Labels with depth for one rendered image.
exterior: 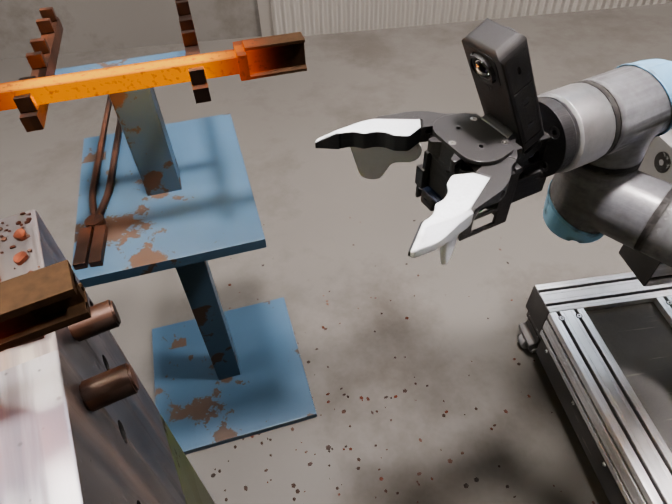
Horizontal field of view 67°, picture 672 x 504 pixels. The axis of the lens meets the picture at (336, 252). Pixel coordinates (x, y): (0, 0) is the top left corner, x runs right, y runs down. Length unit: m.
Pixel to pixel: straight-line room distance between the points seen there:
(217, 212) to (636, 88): 0.63
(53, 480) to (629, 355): 1.22
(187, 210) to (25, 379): 0.52
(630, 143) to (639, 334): 0.92
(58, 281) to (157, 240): 0.52
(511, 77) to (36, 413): 0.42
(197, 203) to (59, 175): 1.48
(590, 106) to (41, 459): 0.50
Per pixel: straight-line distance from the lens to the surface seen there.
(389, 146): 0.45
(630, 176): 0.60
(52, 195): 2.26
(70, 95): 0.75
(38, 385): 0.44
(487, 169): 0.41
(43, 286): 0.36
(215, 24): 3.17
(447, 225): 0.36
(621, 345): 1.39
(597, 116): 0.50
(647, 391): 1.34
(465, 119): 0.46
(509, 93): 0.42
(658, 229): 0.59
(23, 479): 0.41
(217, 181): 0.96
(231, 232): 0.85
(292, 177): 2.03
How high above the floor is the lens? 1.25
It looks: 47 degrees down
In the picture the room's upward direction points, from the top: 2 degrees counter-clockwise
